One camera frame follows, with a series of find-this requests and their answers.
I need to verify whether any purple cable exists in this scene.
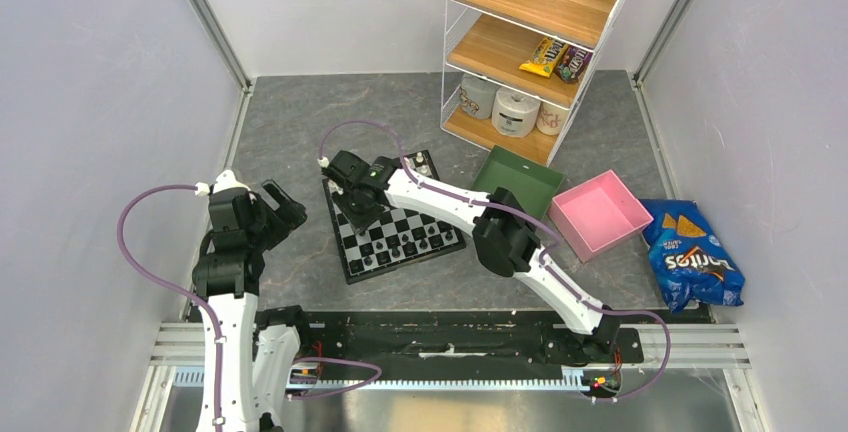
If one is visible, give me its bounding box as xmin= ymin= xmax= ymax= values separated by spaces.
xmin=317 ymin=118 xmax=673 ymax=404
xmin=116 ymin=183 xmax=384 ymax=432

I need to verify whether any grey mug with drawing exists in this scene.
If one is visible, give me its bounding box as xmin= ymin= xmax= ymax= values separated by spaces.
xmin=460 ymin=74 xmax=500 ymax=119

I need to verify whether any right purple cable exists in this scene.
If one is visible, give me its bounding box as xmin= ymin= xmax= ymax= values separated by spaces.
xmin=317 ymin=118 xmax=673 ymax=404

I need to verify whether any pink square tray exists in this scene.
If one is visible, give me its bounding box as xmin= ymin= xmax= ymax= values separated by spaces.
xmin=547 ymin=170 xmax=653 ymax=262

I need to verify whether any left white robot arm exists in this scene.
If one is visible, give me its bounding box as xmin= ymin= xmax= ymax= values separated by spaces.
xmin=192 ymin=169 xmax=314 ymax=431

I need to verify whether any white toilet paper roll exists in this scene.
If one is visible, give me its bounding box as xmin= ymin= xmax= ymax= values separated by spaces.
xmin=491 ymin=87 xmax=541 ymax=138

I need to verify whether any green square tray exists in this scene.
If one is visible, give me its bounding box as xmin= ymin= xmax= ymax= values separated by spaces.
xmin=471 ymin=146 xmax=564 ymax=219

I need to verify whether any blue Doritos chip bag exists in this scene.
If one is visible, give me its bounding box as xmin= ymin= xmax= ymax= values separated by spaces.
xmin=641 ymin=199 xmax=745 ymax=314

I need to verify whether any yellow M&M candy bag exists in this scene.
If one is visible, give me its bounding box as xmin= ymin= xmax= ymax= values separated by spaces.
xmin=519 ymin=37 xmax=568 ymax=78

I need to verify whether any white wire wooden shelf unit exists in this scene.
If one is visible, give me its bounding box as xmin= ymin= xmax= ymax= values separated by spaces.
xmin=441 ymin=0 xmax=626 ymax=128

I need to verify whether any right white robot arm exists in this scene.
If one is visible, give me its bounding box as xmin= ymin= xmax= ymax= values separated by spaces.
xmin=318 ymin=151 xmax=620 ymax=361

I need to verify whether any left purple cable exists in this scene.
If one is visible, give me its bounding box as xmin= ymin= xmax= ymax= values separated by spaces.
xmin=116 ymin=183 xmax=384 ymax=432

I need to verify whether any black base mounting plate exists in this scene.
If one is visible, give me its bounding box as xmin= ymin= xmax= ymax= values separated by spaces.
xmin=255 ymin=306 xmax=645 ymax=381

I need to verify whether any brown M&M candy bag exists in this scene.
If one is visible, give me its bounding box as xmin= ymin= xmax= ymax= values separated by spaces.
xmin=555 ymin=45 xmax=593 ymax=83

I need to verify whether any black white chessboard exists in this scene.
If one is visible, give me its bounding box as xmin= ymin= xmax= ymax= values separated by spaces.
xmin=322 ymin=150 xmax=466 ymax=285

